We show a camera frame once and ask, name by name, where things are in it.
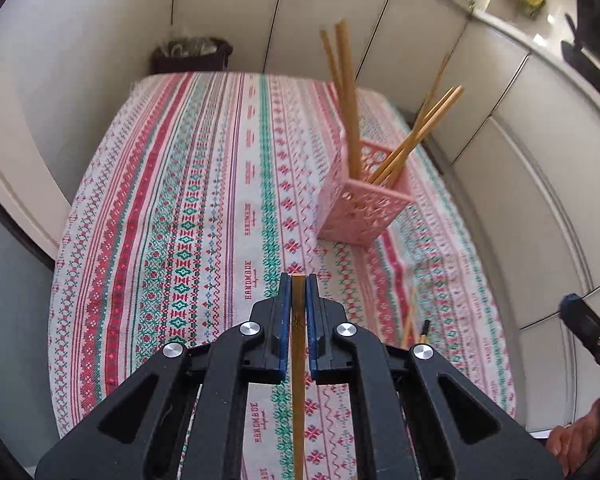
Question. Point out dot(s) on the black wok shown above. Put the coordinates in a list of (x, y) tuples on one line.
[(579, 61)]

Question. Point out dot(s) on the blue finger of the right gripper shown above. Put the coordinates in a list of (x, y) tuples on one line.
[(583, 322)]

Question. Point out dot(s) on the black chopstick yellow band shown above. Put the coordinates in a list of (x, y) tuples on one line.
[(424, 331)]

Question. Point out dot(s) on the wooden chopstick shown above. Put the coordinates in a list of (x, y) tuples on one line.
[(332, 65), (425, 132), (427, 104), (420, 129), (298, 369), (408, 322), (350, 102)]

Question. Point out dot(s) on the pink plastic utensil holder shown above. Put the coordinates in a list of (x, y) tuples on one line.
[(356, 212)]

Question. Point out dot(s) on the striped patterned tablecloth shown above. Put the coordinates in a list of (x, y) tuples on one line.
[(202, 193)]

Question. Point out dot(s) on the dark trash bin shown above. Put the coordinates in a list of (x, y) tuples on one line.
[(190, 54)]

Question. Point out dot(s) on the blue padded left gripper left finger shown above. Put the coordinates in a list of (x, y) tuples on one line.
[(181, 415)]

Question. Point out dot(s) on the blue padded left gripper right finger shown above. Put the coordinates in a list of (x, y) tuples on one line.
[(415, 416)]

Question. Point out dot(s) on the yellow snack bag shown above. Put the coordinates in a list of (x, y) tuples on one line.
[(530, 8)]

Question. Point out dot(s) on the person's hand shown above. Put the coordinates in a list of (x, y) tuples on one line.
[(570, 444)]

